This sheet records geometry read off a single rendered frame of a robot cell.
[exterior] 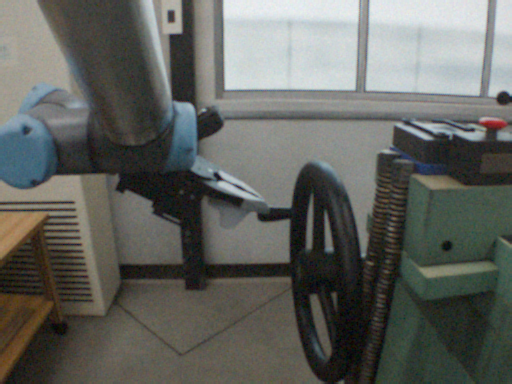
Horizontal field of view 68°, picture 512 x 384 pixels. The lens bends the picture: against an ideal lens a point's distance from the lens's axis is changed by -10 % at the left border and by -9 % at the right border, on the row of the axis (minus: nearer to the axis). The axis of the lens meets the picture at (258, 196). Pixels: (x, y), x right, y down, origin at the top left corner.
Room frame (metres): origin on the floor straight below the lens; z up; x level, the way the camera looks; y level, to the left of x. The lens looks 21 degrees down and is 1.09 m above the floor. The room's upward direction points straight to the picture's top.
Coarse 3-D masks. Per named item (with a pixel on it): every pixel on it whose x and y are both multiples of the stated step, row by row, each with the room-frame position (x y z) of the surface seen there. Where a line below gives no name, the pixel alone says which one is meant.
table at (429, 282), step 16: (368, 224) 0.52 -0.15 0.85; (496, 240) 0.38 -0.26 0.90; (400, 256) 0.42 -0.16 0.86; (496, 256) 0.37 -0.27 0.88; (400, 272) 0.41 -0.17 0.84; (416, 272) 0.37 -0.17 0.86; (432, 272) 0.36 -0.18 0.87; (448, 272) 0.36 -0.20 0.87; (464, 272) 0.36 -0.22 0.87; (480, 272) 0.36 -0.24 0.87; (496, 272) 0.36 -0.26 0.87; (416, 288) 0.37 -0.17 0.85; (432, 288) 0.35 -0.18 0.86; (448, 288) 0.36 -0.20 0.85; (464, 288) 0.36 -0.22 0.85; (480, 288) 0.36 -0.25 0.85; (496, 288) 0.36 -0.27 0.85
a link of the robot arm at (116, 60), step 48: (48, 0) 0.24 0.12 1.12; (96, 0) 0.25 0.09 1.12; (144, 0) 0.28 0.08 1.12; (96, 48) 0.28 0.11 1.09; (144, 48) 0.30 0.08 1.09; (96, 96) 0.32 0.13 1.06; (144, 96) 0.33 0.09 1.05; (96, 144) 0.40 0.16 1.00; (144, 144) 0.38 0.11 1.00; (192, 144) 0.41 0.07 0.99
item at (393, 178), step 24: (384, 168) 0.46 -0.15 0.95; (408, 168) 0.42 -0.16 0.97; (384, 192) 0.46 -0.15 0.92; (408, 192) 0.42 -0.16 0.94; (384, 216) 0.46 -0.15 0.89; (384, 240) 0.42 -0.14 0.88; (384, 264) 0.41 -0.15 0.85; (384, 288) 0.41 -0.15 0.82; (384, 312) 0.40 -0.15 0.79; (384, 336) 0.40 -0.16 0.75; (360, 360) 0.44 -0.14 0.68
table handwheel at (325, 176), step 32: (320, 192) 0.43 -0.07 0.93; (320, 224) 0.48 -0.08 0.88; (352, 224) 0.38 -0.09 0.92; (320, 256) 0.46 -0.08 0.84; (352, 256) 0.36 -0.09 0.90; (320, 288) 0.44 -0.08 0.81; (352, 288) 0.34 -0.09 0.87; (352, 320) 0.33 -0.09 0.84; (320, 352) 0.44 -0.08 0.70; (352, 352) 0.33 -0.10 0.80
